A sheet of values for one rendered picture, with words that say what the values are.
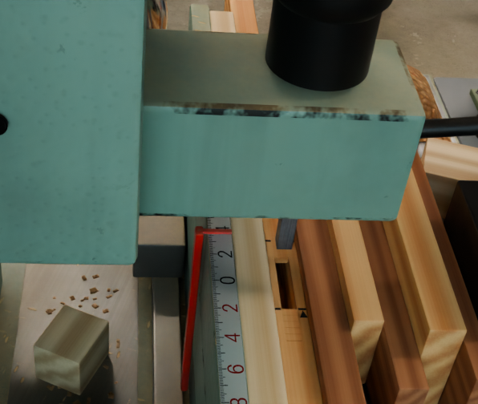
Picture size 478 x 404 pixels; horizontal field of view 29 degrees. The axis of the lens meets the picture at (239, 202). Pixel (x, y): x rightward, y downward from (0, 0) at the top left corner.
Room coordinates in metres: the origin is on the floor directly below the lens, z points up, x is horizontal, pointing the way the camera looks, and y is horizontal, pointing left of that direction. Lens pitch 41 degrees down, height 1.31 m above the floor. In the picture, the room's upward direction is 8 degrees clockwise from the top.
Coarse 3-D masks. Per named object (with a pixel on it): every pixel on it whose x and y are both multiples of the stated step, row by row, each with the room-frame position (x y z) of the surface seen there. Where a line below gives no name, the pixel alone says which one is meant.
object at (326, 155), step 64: (192, 64) 0.38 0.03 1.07; (256, 64) 0.38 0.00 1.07; (384, 64) 0.40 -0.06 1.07; (192, 128) 0.34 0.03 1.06; (256, 128) 0.35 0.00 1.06; (320, 128) 0.35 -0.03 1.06; (384, 128) 0.36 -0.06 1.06; (192, 192) 0.34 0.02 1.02; (256, 192) 0.35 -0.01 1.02; (320, 192) 0.35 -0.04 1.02; (384, 192) 0.36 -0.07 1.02
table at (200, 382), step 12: (432, 84) 0.66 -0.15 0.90; (444, 108) 0.62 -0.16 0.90; (420, 144) 0.57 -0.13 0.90; (420, 156) 0.55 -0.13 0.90; (192, 216) 0.47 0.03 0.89; (192, 228) 0.46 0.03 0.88; (192, 240) 0.45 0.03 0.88; (204, 372) 0.33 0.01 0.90; (204, 384) 0.32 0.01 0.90; (204, 396) 0.31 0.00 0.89
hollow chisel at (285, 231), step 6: (282, 222) 0.38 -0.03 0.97; (288, 222) 0.38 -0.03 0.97; (294, 222) 0.38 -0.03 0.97; (282, 228) 0.38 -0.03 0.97; (288, 228) 0.38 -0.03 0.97; (294, 228) 0.38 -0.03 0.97; (276, 234) 0.39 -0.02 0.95; (282, 234) 0.38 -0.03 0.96; (288, 234) 0.38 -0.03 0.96; (294, 234) 0.38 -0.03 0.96; (276, 240) 0.39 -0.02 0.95; (282, 240) 0.38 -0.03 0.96; (288, 240) 0.38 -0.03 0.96; (276, 246) 0.38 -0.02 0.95; (282, 246) 0.38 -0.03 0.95; (288, 246) 0.38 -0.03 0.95
